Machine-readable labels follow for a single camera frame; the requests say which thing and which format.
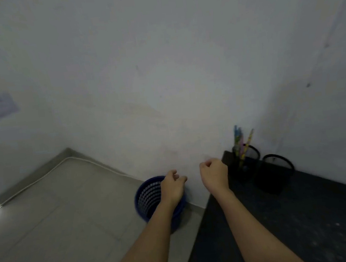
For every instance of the black mesh pen holder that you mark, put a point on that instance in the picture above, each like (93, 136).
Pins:
(271, 177)
(243, 172)

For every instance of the blue mesh waste basket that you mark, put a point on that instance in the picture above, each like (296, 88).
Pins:
(146, 197)

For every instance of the person's left hand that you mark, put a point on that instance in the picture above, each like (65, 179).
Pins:
(173, 188)

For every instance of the person's right forearm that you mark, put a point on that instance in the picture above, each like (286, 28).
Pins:
(256, 235)

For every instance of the person's right hand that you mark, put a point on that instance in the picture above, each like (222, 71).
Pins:
(215, 177)

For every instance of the person's left forearm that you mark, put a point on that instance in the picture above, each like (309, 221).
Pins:
(151, 243)

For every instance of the black desk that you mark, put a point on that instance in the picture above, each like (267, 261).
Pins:
(265, 233)

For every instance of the bunch of patterned pencils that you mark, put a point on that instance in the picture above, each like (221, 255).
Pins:
(249, 141)

